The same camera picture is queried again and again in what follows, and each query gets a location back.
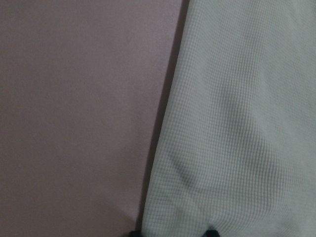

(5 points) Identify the olive green long-sleeve shirt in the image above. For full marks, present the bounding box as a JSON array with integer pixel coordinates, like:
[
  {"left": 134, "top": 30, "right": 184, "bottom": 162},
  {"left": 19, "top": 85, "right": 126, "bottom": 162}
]
[{"left": 141, "top": 0, "right": 316, "bottom": 237}]

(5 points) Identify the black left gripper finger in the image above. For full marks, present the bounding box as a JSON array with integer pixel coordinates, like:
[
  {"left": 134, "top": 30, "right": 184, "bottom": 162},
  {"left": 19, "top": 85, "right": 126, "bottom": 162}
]
[{"left": 203, "top": 230, "right": 219, "bottom": 237}]

